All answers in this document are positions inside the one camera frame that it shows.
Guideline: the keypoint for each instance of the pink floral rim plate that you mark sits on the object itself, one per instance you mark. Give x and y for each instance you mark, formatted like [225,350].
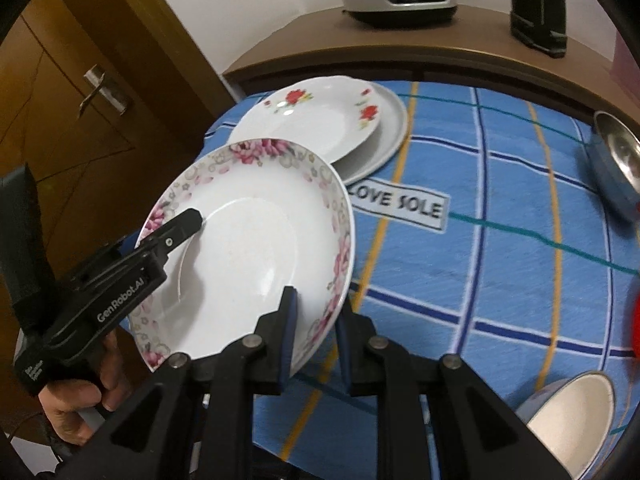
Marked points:
[245,265]

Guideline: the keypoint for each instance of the wooden sideboard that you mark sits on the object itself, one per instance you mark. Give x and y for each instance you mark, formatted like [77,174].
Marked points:
[450,30]

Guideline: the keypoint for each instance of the white enamel bowl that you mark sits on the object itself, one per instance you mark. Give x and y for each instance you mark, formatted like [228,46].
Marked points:
[570,425]

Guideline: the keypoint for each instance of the person's left hand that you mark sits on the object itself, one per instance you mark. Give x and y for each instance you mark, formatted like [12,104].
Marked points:
[70,410]

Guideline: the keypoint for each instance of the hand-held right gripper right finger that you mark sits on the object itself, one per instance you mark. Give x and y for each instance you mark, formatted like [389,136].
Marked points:
[344,355]

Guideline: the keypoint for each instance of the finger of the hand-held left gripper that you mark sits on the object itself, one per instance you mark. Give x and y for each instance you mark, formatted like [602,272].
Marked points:
[175,230]

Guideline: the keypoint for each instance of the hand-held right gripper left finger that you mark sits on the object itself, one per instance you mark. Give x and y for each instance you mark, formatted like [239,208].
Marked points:
[287,345]

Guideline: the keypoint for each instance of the red object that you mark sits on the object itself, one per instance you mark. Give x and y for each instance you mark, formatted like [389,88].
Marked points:
[635,325]

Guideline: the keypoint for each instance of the plain white plate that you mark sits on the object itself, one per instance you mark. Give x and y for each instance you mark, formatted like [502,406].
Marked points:
[386,135]

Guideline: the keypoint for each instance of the blue checked cloth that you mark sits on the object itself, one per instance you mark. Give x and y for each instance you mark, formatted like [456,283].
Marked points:
[450,285]

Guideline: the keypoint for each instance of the red rose white plate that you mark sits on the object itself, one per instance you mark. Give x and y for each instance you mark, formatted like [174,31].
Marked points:
[320,115]

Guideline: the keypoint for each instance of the black thermos flask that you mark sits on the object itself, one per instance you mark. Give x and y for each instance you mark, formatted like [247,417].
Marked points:
[537,5]

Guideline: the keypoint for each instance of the brown wooden door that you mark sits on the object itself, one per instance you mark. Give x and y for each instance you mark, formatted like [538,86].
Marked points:
[50,110]

